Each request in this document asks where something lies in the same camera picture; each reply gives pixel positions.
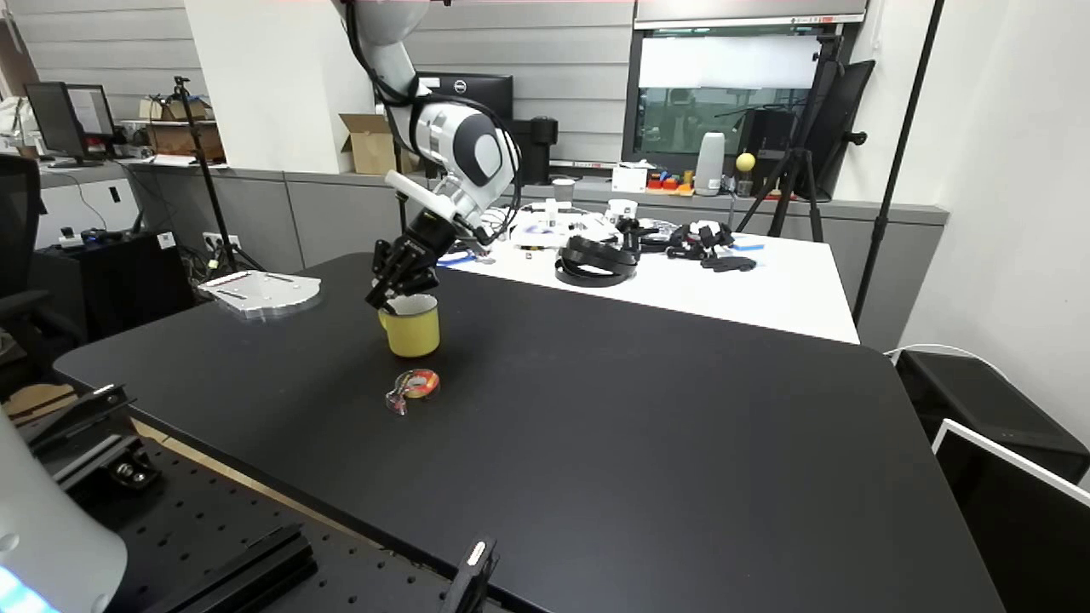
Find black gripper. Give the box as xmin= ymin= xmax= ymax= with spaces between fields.
xmin=360 ymin=209 xmax=481 ymax=313

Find black computer monitor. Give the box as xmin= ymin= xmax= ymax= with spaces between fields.
xmin=412 ymin=67 xmax=518 ymax=128

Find small monitor with white screen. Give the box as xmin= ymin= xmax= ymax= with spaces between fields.
xmin=25 ymin=77 xmax=122 ymax=163

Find black metal bar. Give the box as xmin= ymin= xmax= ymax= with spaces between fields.
xmin=166 ymin=524 xmax=319 ymax=613

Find white device parts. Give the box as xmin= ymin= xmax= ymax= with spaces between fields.
xmin=497 ymin=195 xmax=640 ymax=255

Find black office chair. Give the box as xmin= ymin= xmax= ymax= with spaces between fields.
xmin=0 ymin=151 xmax=59 ymax=396

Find brown cardboard box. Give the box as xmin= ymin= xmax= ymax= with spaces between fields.
xmin=337 ymin=110 xmax=401 ymax=179

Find black headset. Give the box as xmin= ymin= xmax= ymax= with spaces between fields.
xmin=553 ymin=232 xmax=645 ymax=288

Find white framed black panel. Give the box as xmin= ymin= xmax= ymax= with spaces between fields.
xmin=931 ymin=414 xmax=1090 ymax=613

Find white cylinder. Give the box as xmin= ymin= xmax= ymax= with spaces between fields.
xmin=691 ymin=128 xmax=729 ymax=198

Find black clamp with silver tip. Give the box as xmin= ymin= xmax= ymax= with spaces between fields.
xmin=440 ymin=534 xmax=497 ymax=613

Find black box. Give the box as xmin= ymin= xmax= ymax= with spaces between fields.
xmin=896 ymin=346 xmax=1090 ymax=483

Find thin black tripod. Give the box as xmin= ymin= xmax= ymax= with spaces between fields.
xmin=166 ymin=75 xmax=264 ymax=280

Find large black tripod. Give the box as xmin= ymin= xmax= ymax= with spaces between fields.
xmin=731 ymin=27 xmax=880 ymax=244

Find red clear tape dispenser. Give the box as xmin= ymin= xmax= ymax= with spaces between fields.
xmin=381 ymin=364 xmax=444 ymax=419

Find white table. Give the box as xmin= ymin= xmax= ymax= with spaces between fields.
xmin=436 ymin=222 xmax=862 ymax=346

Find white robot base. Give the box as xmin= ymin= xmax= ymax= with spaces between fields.
xmin=0 ymin=406 xmax=131 ymax=613

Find black perforated breadboard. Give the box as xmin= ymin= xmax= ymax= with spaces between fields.
xmin=66 ymin=425 xmax=507 ymax=613

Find yellow cup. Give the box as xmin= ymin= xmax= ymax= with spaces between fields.
xmin=374 ymin=288 xmax=446 ymax=364

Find black metal bracket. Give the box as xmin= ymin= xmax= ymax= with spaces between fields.
xmin=17 ymin=381 xmax=164 ymax=497

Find slanted black pole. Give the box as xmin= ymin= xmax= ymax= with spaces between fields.
xmin=848 ymin=0 xmax=946 ymax=326

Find black computer tower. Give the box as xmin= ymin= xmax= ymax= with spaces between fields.
xmin=511 ymin=114 xmax=561 ymax=188

